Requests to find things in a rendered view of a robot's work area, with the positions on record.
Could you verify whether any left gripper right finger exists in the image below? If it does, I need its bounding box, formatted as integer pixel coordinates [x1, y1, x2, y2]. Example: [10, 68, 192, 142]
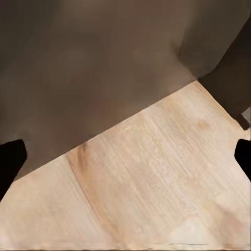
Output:
[234, 139, 251, 181]

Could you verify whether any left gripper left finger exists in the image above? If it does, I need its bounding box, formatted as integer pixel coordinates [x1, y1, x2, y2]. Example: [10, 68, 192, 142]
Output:
[0, 139, 27, 201]

